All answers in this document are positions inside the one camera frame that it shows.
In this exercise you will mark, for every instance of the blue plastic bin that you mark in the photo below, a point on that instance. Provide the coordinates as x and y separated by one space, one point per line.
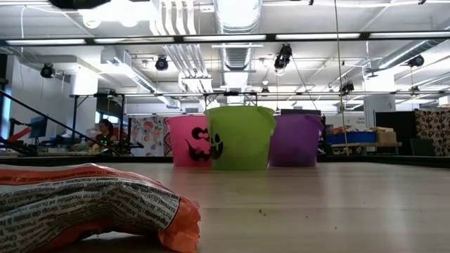
351 137

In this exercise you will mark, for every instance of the black chair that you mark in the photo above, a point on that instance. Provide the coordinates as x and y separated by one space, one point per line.
422 145

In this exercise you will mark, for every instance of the polka dot curtain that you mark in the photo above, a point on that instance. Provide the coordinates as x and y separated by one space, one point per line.
434 130

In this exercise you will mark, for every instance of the black beam with light bars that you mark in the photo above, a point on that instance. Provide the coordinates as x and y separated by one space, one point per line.
365 35

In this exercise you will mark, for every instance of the black background rack frame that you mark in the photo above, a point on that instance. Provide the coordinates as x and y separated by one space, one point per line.
228 93

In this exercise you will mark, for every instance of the green jack-o-lantern bucket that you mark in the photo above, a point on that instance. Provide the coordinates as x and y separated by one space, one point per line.
242 140

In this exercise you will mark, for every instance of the computer monitor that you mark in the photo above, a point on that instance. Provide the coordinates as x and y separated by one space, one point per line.
38 126

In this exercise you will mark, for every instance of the brown cardboard box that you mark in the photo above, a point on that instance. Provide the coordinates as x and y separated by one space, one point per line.
386 137

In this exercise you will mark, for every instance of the black hanging ceiling camera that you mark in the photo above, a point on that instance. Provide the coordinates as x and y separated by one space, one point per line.
161 63
47 70
283 56
416 60
348 87

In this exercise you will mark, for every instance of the red slanted bar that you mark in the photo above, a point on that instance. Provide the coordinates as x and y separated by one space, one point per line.
19 135

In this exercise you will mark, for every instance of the pink jack-o-lantern bucket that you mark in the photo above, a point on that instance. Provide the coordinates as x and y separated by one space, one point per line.
183 133

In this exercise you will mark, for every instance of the black cabinet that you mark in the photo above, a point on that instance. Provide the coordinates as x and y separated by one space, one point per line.
393 131

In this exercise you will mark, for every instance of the assorted candy pile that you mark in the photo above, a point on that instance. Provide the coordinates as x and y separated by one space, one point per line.
346 129

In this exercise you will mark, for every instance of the wooden background table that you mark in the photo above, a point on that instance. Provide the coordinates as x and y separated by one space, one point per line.
365 144

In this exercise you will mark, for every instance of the silver ventilation duct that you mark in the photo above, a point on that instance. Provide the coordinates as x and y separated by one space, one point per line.
237 59

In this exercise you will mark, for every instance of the floral patterned cloth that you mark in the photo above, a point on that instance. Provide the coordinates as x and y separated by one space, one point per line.
149 133

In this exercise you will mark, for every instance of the black slanted rod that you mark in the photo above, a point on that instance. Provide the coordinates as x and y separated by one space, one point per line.
59 123

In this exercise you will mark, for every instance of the orange candy with ingredients label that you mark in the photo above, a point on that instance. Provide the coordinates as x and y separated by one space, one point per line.
88 204

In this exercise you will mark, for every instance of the purple jack-o-lantern bucket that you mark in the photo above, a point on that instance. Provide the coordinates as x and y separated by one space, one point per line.
295 140

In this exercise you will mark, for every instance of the person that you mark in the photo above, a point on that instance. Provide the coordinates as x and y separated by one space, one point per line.
104 137

